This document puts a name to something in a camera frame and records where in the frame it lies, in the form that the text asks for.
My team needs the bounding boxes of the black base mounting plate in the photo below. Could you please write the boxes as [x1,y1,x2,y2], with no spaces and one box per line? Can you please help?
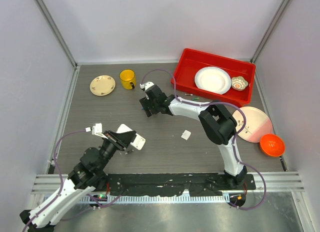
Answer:
[95,173,256,197]

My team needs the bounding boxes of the white remote control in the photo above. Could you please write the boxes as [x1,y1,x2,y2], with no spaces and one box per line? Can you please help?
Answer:
[116,124,146,150]

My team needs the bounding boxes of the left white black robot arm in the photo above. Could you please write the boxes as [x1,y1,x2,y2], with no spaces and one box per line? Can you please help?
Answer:
[20,130,146,231]

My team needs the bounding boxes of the white paper plate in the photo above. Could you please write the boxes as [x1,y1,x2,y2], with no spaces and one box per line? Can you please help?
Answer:
[194,67,231,95]

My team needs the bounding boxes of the orange plastic bowl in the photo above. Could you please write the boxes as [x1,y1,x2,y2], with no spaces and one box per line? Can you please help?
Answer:
[259,134,286,157]

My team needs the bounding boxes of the cream floral plate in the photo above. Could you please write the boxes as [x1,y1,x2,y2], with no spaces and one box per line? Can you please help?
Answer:
[89,75,116,96]

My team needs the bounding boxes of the white battery cover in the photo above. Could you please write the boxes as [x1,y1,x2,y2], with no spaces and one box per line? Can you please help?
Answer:
[181,130,191,140]

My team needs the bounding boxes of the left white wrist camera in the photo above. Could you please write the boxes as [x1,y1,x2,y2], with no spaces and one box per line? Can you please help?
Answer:
[85,123,105,138]

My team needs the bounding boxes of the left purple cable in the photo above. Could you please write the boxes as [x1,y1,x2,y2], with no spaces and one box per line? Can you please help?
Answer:
[21,129,123,232]

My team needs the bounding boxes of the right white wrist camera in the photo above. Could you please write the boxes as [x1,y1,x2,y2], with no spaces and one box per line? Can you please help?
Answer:
[139,82,155,91]

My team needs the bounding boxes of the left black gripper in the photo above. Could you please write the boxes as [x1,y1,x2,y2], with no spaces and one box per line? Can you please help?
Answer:
[97,130,136,171]

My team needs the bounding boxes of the red plastic bin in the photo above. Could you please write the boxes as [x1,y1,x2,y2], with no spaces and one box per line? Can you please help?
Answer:
[171,48,256,107]

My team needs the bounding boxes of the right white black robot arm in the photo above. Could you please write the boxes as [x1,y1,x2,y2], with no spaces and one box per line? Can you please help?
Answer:
[139,82,248,189]

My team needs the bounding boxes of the white slotted cable duct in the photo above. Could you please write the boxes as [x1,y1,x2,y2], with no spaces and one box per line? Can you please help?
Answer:
[79,191,230,205]

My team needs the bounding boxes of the purple cable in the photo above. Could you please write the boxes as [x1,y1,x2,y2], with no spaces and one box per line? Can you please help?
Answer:
[141,69,268,211]
[21,129,123,232]

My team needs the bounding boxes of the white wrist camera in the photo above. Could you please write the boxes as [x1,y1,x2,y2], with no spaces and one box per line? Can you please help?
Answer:
[139,82,155,91]
[85,123,105,138]

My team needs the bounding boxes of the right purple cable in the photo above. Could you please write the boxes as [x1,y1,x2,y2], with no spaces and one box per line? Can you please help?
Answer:
[141,69,268,211]

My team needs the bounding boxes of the pink white ceramic plate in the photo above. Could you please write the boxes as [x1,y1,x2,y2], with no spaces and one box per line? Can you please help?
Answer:
[238,106,273,143]

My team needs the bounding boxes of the small patterned ceramic bowl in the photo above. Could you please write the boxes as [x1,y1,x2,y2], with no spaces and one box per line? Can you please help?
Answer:
[231,76,249,91]

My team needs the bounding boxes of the yellow mug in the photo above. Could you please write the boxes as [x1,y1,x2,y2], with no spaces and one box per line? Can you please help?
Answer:
[119,69,136,90]

